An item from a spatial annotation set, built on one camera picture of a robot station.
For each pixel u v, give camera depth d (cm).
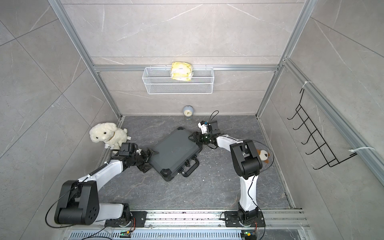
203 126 93
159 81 101
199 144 92
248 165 53
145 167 81
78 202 42
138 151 81
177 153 86
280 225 74
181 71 85
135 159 75
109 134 90
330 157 61
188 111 115
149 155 79
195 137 88
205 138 87
